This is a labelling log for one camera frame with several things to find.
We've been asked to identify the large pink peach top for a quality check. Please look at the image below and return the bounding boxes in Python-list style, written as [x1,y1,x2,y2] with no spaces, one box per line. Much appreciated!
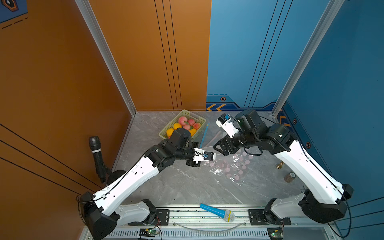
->
[179,116,189,126]

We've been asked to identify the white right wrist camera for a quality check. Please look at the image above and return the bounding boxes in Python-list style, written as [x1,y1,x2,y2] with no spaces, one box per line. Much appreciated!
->
[216,114,240,138]

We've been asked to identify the large pink peach right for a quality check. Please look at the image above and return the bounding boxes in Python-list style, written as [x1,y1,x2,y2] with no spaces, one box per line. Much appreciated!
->
[193,123,202,130]

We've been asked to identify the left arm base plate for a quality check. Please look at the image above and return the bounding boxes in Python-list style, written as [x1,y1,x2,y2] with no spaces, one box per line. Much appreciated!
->
[128,209,170,226]

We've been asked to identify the black microphone on stand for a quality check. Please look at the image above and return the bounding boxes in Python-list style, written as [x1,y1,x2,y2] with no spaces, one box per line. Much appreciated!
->
[89,136,112,184]

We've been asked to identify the green circuit board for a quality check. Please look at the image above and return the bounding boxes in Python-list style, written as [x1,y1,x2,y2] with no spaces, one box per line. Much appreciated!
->
[267,228,284,240]
[138,228,161,240]

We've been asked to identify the blue toy microphone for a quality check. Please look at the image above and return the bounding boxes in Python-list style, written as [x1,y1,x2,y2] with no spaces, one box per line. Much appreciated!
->
[200,204,236,223]

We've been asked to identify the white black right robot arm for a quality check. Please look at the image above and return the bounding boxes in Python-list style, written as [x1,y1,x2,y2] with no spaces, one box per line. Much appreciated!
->
[213,110,354,225]

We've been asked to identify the aluminium corner post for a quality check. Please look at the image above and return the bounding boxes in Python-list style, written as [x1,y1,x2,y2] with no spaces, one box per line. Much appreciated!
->
[75,0,137,116]
[272,0,345,118]

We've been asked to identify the aluminium corner post left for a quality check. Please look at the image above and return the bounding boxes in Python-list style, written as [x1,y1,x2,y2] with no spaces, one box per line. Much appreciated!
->
[75,0,137,116]

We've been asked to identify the aluminium corner post right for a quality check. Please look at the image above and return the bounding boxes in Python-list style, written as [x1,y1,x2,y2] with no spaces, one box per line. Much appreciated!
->
[272,0,345,118]

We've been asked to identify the right green circuit board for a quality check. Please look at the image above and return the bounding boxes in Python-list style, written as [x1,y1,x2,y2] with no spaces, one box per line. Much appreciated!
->
[267,228,284,240]

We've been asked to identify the clear bag with pink dots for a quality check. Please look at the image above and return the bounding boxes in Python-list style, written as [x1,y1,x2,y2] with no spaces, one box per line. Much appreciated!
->
[208,150,254,185]

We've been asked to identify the large pink peach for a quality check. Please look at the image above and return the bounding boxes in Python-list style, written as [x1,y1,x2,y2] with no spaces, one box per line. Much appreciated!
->
[193,123,202,130]
[179,116,189,126]

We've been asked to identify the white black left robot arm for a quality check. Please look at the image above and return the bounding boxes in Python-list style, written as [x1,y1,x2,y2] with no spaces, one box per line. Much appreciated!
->
[78,129,205,240]

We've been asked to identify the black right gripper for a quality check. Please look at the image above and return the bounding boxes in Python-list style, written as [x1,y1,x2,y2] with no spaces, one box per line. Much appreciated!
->
[211,127,259,156]

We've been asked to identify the pink peach centre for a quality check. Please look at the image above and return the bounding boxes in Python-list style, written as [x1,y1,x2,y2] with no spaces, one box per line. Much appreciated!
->
[183,124,191,131]

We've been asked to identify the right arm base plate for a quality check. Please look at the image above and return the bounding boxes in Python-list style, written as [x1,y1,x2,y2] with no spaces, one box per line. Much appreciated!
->
[248,209,292,226]

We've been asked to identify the left green circuit board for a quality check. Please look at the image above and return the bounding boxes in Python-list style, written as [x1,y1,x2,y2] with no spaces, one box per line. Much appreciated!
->
[138,228,161,240]

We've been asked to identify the blue zip bag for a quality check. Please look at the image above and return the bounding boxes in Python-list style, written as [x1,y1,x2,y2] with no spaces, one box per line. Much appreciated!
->
[200,123,210,147]

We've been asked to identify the small brass weight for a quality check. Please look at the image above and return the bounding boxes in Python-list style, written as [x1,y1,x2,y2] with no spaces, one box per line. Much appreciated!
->
[276,162,285,169]

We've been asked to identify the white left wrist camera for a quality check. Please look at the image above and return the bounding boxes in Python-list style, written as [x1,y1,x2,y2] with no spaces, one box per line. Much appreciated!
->
[193,148,216,162]

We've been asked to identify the yellow peach upper left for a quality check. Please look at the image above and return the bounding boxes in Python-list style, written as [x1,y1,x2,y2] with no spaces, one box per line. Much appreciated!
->
[173,123,183,130]

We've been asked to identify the pink peach far right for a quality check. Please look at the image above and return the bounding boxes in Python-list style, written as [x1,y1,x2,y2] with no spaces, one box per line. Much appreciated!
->
[188,119,196,126]

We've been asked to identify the yellow peach front left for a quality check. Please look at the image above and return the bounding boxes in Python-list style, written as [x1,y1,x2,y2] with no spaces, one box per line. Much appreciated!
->
[166,128,174,138]

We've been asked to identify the light green perforated basket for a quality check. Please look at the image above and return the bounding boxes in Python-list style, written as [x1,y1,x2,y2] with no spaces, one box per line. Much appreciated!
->
[159,110,207,142]

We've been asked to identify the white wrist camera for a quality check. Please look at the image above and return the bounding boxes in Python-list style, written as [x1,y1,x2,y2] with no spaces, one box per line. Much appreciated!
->
[216,114,240,138]
[193,148,216,162]

